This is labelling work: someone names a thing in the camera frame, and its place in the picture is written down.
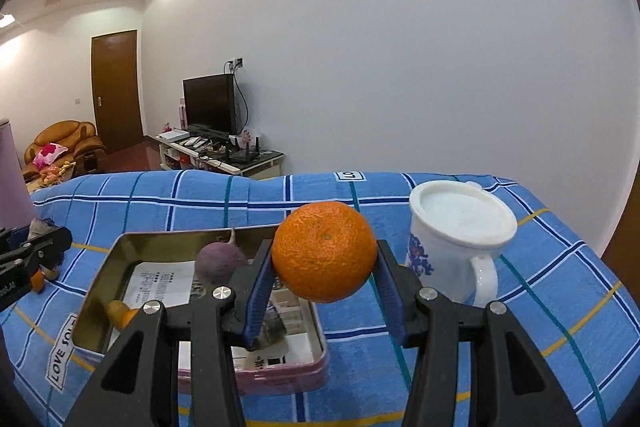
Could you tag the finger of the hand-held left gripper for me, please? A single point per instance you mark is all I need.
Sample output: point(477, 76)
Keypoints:
point(17, 236)
point(47, 247)

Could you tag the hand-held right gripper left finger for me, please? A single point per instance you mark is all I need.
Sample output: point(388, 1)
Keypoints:
point(257, 302)

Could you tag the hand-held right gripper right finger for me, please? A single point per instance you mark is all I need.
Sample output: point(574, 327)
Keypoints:
point(390, 302)

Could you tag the purple radish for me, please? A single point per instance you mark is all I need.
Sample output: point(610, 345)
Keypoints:
point(215, 262)

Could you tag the pink metal tin box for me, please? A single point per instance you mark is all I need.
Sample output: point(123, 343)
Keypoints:
point(102, 287)

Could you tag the large orange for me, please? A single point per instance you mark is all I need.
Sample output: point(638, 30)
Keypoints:
point(325, 252)

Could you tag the small yellow-green fruit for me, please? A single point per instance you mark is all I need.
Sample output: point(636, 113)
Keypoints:
point(116, 312)

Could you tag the white mug with blue print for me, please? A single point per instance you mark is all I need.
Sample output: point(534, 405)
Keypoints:
point(440, 272)

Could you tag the pink cylindrical kettle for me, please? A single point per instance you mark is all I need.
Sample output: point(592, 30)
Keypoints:
point(12, 177)

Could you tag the pink floral cushion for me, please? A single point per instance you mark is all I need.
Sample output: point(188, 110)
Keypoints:
point(49, 154)

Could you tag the printed paper leaflet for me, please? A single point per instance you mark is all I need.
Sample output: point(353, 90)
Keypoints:
point(155, 282)

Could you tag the orange-brown leather sofa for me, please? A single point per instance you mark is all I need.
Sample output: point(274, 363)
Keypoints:
point(82, 147)

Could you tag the blue checked blanket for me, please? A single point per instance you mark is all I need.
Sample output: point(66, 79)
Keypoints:
point(175, 202)

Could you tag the white television stand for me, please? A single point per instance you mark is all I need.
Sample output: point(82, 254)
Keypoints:
point(260, 164)

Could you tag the black router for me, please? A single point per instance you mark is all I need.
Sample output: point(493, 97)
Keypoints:
point(245, 153)

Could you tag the white flat box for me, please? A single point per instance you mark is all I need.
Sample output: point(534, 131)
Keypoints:
point(174, 135)

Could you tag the brown wooden door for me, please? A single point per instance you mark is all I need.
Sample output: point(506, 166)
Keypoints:
point(115, 92)

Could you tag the black television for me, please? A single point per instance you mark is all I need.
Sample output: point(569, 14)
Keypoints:
point(207, 102)

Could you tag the square ceiling light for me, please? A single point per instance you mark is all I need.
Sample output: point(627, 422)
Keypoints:
point(5, 20)

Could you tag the wall socket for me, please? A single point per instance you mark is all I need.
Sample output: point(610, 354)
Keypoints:
point(235, 63)

